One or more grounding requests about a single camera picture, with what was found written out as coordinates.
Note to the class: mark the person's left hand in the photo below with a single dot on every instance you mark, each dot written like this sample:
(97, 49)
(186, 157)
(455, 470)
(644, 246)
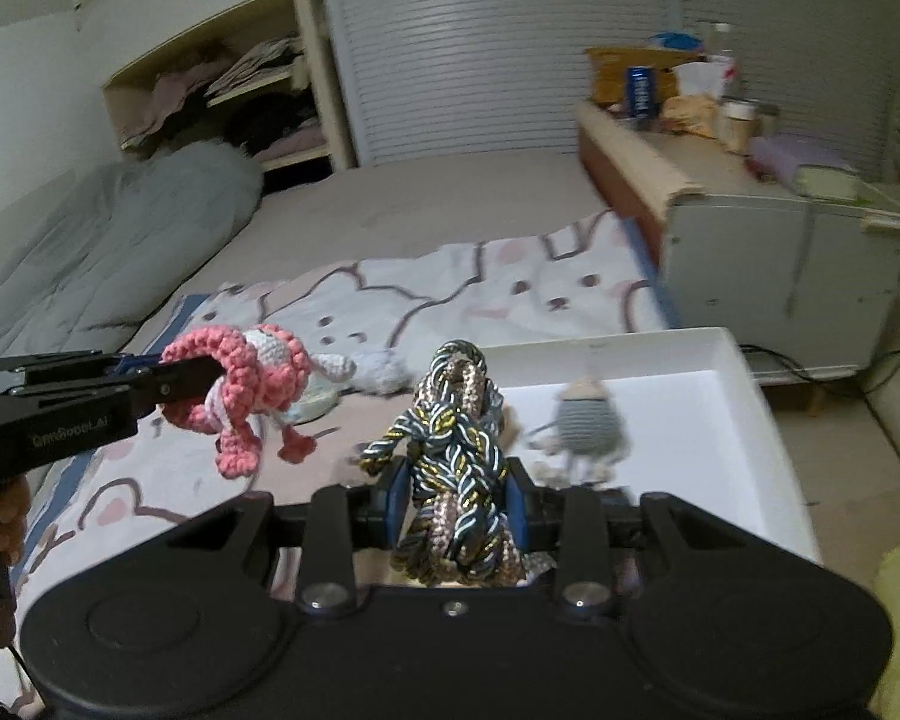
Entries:
(11, 517)

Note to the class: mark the dark clothes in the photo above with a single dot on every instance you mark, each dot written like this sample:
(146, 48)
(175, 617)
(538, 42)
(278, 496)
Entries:
(277, 120)

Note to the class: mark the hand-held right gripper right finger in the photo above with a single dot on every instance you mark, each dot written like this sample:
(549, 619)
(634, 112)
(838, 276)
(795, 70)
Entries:
(515, 501)

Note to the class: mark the blue packet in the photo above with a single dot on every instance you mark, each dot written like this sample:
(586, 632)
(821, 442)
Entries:
(676, 40)

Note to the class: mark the blue floral fabric pouch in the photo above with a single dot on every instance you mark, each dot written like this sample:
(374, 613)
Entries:
(319, 402)

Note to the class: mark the printed blanket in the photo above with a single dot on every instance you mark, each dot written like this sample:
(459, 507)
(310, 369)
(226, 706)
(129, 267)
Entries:
(435, 292)

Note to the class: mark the purple book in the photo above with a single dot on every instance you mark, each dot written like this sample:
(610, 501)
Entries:
(787, 154)

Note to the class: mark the white lidded jar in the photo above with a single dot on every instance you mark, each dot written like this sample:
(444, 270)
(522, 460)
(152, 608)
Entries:
(738, 127)

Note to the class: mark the white crochet piece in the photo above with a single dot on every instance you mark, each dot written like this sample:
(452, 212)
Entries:
(379, 373)

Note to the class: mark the thick dark book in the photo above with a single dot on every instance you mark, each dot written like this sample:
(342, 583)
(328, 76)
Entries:
(829, 182)

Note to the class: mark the white shallow cardboard box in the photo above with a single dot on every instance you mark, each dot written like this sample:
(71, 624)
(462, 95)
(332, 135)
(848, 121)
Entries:
(682, 420)

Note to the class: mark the beige bed mattress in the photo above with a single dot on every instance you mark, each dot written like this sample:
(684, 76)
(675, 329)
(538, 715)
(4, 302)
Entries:
(420, 202)

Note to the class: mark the grey crochet doll with hat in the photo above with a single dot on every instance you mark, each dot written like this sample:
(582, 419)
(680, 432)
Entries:
(589, 427)

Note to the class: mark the cream open shelf unit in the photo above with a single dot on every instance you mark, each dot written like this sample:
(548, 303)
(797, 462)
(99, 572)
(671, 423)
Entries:
(337, 90)

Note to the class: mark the headboard storage cabinet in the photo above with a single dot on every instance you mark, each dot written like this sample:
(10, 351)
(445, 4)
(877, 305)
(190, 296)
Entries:
(750, 270)

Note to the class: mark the white folded clothes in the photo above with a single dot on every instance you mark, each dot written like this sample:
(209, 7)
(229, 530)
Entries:
(259, 64)

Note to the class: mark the blue soda can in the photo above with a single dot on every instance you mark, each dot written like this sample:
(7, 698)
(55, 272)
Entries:
(643, 94)

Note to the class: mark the small glass jar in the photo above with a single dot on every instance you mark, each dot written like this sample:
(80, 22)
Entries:
(766, 120)

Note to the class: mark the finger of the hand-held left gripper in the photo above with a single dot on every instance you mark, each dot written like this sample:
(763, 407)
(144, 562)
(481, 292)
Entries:
(174, 388)
(60, 369)

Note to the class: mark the crumpled beige bag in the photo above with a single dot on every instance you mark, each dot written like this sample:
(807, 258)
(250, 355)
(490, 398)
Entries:
(688, 116)

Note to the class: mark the pink crumpled clothes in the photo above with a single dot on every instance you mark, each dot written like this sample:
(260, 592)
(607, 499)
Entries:
(169, 101)

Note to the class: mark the pink crochet octopus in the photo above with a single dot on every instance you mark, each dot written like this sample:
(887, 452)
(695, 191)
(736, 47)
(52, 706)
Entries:
(270, 382)

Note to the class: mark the white louvered closet door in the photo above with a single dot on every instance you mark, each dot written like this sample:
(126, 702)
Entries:
(480, 52)
(810, 30)

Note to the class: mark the pale pink folded cloth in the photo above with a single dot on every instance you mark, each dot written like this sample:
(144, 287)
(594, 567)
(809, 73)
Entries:
(296, 144)

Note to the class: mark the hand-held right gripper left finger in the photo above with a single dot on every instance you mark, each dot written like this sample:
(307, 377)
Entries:
(394, 499)

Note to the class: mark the grey duvet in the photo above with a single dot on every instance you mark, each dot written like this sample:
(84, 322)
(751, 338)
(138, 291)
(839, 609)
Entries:
(120, 240)

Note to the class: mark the clear plastic bottle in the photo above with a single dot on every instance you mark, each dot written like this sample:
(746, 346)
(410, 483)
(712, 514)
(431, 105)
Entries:
(724, 52)

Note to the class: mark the white tissue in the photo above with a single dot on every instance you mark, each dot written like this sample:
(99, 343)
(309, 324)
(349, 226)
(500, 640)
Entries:
(696, 79)

